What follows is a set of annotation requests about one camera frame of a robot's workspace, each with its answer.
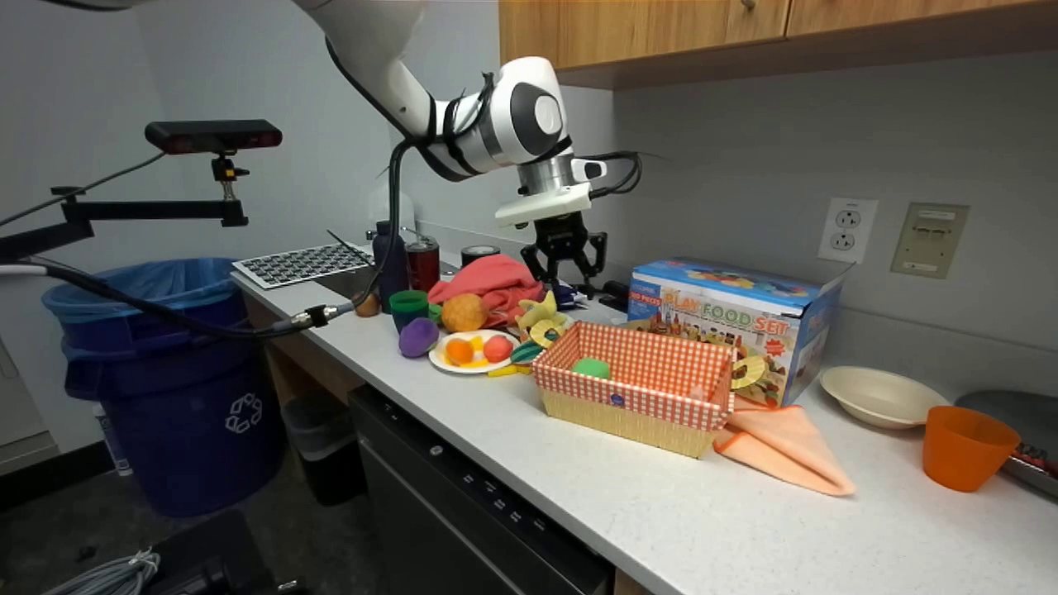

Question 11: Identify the red checkered cardboard box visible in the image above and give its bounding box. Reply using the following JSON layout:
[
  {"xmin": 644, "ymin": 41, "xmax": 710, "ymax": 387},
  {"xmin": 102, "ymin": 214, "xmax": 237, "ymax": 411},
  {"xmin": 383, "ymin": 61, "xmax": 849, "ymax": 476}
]
[{"xmin": 528, "ymin": 317, "xmax": 741, "ymax": 462}]

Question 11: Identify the dark can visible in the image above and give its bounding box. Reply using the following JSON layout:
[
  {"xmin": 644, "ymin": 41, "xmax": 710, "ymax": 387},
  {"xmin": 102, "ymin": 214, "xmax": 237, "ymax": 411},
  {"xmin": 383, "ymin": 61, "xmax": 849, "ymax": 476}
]
[{"xmin": 461, "ymin": 241, "xmax": 504, "ymax": 273}]

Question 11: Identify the black stapler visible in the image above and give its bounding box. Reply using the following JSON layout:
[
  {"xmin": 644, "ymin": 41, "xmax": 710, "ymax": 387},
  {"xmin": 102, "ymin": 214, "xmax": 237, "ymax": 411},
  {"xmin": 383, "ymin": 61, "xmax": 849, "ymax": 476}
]
[{"xmin": 598, "ymin": 279, "xmax": 634, "ymax": 316}]

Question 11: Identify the white wrist mount plate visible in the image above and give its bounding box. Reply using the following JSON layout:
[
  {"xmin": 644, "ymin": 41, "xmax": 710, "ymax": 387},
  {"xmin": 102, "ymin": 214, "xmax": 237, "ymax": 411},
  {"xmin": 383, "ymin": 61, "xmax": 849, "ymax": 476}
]
[{"xmin": 494, "ymin": 178, "xmax": 597, "ymax": 231}]

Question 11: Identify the blue toy food box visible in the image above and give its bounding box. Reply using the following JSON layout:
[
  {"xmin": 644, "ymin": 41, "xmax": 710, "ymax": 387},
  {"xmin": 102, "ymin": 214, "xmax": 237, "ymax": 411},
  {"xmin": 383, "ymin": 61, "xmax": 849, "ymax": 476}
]
[{"xmin": 626, "ymin": 257, "xmax": 848, "ymax": 411}]

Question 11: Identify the blue recycling bin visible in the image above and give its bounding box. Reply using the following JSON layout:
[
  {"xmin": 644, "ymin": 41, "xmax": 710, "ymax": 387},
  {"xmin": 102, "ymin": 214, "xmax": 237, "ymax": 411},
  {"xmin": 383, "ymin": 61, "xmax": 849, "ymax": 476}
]
[{"xmin": 40, "ymin": 254, "xmax": 290, "ymax": 523}]

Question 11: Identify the orange cloth napkin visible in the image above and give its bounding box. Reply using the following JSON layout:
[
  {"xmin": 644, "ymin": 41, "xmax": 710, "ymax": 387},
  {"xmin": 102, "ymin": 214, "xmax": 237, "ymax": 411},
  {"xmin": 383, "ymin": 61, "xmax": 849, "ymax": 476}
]
[{"xmin": 710, "ymin": 399, "xmax": 859, "ymax": 503}]

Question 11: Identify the black cooktop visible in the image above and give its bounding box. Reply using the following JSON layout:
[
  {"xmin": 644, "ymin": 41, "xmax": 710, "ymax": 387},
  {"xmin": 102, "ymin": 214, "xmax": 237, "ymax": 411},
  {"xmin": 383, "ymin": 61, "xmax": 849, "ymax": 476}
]
[{"xmin": 957, "ymin": 387, "xmax": 1058, "ymax": 506}]

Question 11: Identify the large white plate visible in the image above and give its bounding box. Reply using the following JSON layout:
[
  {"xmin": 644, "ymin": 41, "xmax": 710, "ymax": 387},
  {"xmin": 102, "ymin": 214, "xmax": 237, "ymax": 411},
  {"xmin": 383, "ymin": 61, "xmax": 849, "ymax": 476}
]
[{"xmin": 428, "ymin": 328, "xmax": 524, "ymax": 379}]

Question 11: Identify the green plushy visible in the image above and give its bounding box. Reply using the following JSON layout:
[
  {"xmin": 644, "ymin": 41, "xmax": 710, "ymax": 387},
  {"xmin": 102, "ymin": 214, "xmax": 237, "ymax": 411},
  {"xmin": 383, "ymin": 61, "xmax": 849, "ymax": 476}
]
[{"xmin": 571, "ymin": 353, "xmax": 616, "ymax": 383}]

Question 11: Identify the green cup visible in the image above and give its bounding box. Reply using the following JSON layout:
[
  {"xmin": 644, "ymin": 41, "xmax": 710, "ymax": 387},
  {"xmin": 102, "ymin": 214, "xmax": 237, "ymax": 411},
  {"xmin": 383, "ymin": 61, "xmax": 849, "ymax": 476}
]
[{"xmin": 387, "ymin": 288, "xmax": 435, "ymax": 332}]

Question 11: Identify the black floor equipment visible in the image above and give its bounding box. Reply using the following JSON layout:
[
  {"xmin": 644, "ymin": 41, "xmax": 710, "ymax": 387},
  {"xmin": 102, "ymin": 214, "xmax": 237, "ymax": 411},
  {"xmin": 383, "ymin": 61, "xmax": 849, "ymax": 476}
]
[{"xmin": 141, "ymin": 509, "xmax": 279, "ymax": 595}]

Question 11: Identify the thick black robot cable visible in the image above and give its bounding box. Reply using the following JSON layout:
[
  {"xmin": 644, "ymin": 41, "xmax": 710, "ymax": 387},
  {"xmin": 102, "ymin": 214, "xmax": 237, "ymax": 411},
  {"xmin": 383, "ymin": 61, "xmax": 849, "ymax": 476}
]
[{"xmin": 0, "ymin": 135, "xmax": 491, "ymax": 341}]

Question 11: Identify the yellow plush ring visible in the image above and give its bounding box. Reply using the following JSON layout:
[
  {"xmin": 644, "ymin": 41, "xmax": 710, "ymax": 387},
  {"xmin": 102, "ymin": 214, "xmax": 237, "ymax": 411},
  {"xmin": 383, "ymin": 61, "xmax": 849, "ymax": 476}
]
[{"xmin": 728, "ymin": 353, "xmax": 773, "ymax": 394}]

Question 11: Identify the yellow plush banana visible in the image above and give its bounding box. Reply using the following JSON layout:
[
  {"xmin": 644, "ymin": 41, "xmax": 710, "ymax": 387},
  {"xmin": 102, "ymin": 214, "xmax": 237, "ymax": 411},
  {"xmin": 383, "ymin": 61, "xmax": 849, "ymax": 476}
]
[{"xmin": 515, "ymin": 292, "xmax": 576, "ymax": 350}]

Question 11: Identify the orange plastic cup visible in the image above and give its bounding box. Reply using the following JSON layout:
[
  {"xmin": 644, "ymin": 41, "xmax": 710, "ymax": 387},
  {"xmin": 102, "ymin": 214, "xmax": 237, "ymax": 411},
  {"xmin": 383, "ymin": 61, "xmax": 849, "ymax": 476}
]
[{"xmin": 921, "ymin": 405, "xmax": 1026, "ymax": 496}]

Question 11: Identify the red plush peach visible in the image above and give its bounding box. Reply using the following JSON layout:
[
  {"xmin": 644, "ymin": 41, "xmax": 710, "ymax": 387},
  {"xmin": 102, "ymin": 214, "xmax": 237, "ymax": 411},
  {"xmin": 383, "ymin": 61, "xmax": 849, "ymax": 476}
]
[{"xmin": 481, "ymin": 332, "xmax": 515, "ymax": 366}]

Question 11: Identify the white wall outlet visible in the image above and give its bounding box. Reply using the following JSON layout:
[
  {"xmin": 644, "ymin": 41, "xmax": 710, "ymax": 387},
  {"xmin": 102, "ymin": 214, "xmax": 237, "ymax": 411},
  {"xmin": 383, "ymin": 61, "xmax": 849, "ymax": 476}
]
[{"xmin": 818, "ymin": 197, "xmax": 882, "ymax": 268}]

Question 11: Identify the red cup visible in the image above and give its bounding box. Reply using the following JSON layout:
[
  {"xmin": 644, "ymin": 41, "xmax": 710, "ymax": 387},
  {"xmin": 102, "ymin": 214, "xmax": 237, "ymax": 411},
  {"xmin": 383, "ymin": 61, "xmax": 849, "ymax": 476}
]
[{"xmin": 405, "ymin": 234, "xmax": 443, "ymax": 296}]

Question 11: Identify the beige bowl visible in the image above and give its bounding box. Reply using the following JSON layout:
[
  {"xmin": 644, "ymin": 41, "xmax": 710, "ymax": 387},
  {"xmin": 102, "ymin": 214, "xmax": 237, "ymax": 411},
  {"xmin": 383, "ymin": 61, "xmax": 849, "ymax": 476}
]
[{"xmin": 818, "ymin": 363, "xmax": 951, "ymax": 432}]

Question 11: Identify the small black waste bin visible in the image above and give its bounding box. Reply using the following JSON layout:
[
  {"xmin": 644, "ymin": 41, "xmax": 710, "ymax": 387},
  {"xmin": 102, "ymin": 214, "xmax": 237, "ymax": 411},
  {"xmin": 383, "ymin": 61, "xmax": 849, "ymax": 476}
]
[{"xmin": 279, "ymin": 390, "xmax": 373, "ymax": 509}]

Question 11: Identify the yellow plush pineapple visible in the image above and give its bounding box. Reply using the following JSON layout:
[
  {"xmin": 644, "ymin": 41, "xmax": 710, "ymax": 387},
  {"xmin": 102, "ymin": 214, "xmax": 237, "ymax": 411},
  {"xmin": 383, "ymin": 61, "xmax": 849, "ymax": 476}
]
[{"xmin": 439, "ymin": 292, "xmax": 491, "ymax": 339}]

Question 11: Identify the black dishwasher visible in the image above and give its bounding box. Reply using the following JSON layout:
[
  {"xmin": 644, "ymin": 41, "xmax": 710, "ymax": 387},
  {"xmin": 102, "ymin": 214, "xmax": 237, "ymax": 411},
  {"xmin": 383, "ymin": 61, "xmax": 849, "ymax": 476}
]
[{"xmin": 346, "ymin": 390, "xmax": 616, "ymax": 595}]

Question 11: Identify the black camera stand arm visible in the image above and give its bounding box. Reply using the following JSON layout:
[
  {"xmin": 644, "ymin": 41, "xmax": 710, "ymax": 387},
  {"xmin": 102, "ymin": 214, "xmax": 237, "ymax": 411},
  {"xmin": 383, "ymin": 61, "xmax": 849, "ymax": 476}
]
[{"xmin": 0, "ymin": 151, "xmax": 251, "ymax": 268}]

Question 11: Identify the plush watermelon slice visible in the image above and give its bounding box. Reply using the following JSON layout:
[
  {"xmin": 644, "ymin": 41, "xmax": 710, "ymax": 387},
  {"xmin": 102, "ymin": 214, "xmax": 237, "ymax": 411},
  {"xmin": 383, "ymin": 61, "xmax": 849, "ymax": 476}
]
[{"xmin": 507, "ymin": 339, "xmax": 550, "ymax": 370}]

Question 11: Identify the purple plush grape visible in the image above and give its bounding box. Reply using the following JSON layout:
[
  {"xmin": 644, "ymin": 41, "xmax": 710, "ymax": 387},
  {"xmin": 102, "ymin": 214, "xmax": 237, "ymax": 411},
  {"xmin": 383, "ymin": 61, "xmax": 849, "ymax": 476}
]
[{"xmin": 395, "ymin": 316, "xmax": 443, "ymax": 363}]

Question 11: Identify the white keyboard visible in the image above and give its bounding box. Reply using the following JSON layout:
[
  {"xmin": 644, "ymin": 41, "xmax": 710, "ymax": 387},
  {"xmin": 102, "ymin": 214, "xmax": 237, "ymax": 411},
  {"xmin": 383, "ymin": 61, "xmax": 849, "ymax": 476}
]
[{"xmin": 228, "ymin": 241, "xmax": 376, "ymax": 296}]

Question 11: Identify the beige wall switch plate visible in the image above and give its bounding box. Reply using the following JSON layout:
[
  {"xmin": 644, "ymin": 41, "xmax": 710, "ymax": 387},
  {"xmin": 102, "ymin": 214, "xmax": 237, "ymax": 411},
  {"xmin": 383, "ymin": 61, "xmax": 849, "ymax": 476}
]
[{"xmin": 885, "ymin": 200, "xmax": 972, "ymax": 281}]

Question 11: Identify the dark blue bottle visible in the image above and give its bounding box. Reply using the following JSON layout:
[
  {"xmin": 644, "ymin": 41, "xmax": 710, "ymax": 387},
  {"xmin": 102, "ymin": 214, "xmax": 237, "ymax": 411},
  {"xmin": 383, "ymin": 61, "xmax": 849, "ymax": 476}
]
[{"xmin": 372, "ymin": 219, "xmax": 413, "ymax": 309}]

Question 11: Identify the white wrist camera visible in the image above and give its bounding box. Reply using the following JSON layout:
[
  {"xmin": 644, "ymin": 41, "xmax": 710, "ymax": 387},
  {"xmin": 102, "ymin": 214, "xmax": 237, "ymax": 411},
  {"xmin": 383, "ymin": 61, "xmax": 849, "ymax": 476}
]
[{"xmin": 564, "ymin": 157, "xmax": 613, "ymax": 188}]

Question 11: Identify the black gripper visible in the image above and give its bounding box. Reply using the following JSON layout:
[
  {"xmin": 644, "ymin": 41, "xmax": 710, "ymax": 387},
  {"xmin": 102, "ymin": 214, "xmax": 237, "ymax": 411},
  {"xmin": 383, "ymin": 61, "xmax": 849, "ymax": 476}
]
[{"xmin": 519, "ymin": 211, "xmax": 613, "ymax": 292}]

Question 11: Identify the black stereo camera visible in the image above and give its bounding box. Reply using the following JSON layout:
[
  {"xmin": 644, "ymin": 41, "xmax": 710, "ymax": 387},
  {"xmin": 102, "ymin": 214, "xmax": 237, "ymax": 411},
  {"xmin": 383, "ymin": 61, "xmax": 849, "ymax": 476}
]
[{"xmin": 141, "ymin": 117, "xmax": 284, "ymax": 159}]

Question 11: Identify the wooden upper cabinet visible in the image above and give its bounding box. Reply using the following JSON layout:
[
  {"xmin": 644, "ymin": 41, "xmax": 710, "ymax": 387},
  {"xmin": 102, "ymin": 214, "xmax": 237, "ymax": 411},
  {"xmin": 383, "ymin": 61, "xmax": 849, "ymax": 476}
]
[{"xmin": 497, "ymin": 0, "xmax": 1058, "ymax": 94}]

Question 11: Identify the red cloth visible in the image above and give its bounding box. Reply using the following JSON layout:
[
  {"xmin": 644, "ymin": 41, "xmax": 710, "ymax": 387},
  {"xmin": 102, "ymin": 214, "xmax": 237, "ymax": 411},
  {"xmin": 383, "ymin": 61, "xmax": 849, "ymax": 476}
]
[{"xmin": 428, "ymin": 254, "xmax": 550, "ymax": 332}]

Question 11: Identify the grey braided hose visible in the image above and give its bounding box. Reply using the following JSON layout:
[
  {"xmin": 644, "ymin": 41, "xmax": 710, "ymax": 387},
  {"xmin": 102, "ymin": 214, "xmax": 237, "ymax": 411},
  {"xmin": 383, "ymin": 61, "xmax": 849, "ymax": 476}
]
[{"xmin": 43, "ymin": 545, "xmax": 162, "ymax": 595}]

